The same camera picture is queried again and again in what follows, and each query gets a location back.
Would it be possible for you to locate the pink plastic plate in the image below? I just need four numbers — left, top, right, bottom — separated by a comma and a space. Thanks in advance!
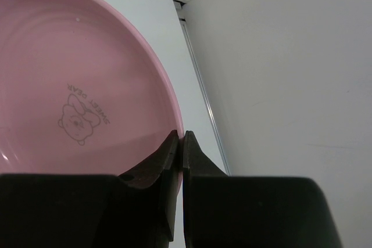
0, 0, 185, 196

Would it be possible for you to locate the aluminium rail right side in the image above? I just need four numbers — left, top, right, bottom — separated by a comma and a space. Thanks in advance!
173, 0, 231, 175

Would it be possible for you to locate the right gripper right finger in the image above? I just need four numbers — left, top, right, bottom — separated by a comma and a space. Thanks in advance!
183, 131, 342, 247

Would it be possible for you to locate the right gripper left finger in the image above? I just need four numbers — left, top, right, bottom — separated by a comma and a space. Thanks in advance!
1, 131, 178, 247

